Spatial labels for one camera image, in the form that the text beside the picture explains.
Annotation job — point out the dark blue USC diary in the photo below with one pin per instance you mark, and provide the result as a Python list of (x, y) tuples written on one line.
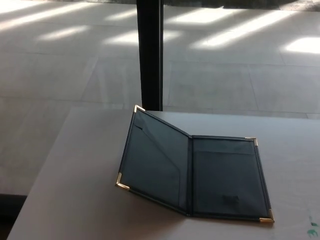
[(220, 175)]

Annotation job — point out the black vertical pillar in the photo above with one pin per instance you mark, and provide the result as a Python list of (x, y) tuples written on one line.
[(150, 50)]

